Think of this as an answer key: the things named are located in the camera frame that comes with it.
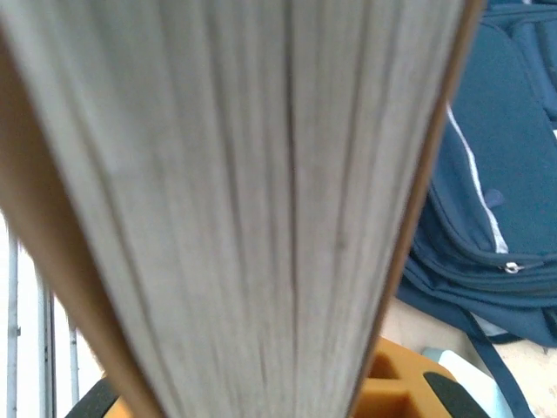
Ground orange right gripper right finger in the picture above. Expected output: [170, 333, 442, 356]
[352, 338, 482, 418]

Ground navy blue backpack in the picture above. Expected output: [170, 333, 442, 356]
[398, 0, 557, 418]

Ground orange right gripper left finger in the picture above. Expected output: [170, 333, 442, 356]
[64, 377, 131, 418]

